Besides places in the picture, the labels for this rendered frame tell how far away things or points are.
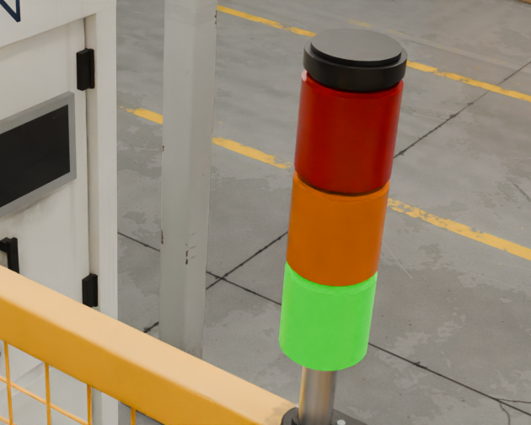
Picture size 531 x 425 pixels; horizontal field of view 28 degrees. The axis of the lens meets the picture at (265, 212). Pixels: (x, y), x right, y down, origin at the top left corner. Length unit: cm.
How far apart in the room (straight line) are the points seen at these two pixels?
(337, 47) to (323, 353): 17
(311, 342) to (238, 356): 360
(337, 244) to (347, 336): 6
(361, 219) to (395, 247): 444
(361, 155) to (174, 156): 290
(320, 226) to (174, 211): 297
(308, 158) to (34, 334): 29
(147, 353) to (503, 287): 417
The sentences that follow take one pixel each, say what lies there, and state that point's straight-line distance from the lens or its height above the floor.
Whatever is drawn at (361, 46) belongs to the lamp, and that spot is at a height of 234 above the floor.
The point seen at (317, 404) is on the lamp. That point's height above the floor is 213.
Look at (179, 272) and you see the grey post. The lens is 360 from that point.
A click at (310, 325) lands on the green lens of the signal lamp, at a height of 219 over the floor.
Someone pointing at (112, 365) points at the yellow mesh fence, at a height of 209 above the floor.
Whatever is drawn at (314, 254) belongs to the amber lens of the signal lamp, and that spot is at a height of 223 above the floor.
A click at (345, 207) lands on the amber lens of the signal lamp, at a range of 52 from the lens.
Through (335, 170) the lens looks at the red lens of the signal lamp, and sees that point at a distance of 52.
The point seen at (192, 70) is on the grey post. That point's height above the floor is 130.
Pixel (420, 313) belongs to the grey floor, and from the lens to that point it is 454.
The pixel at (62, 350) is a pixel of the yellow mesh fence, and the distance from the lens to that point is 73.
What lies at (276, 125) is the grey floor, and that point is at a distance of 605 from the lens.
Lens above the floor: 252
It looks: 29 degrees down
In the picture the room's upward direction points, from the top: 4 degrees clockwise
